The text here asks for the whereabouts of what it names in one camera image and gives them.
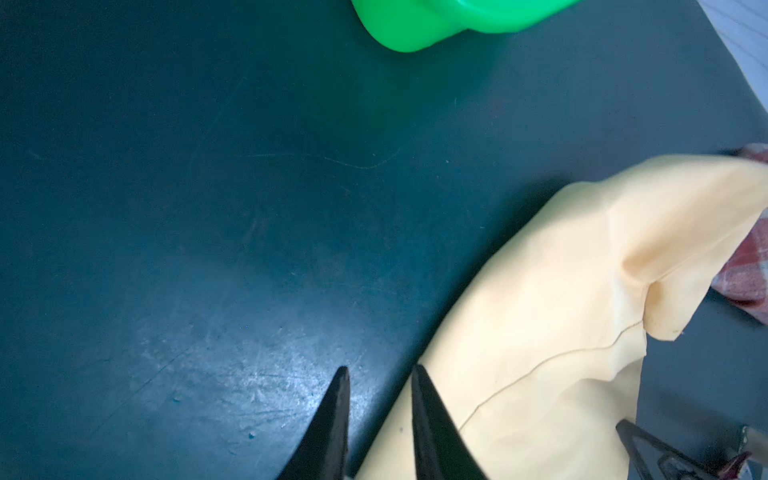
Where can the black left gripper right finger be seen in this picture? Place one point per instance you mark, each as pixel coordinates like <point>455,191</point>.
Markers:
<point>439,451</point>

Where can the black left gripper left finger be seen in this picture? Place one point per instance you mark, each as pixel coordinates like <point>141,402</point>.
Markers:
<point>322,452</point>

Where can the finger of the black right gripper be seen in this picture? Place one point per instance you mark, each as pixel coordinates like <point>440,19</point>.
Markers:
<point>654,459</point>

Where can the yellow tan skirt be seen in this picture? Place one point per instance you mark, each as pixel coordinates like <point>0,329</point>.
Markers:
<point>541,355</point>

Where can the red plaid skirt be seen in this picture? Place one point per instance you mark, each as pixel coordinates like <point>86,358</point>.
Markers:
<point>743,279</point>

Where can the purple snack packet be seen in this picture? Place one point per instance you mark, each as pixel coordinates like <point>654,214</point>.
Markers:
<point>737,468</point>

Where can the green plastic basket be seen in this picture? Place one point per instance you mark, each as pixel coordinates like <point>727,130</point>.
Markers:
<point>411,25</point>

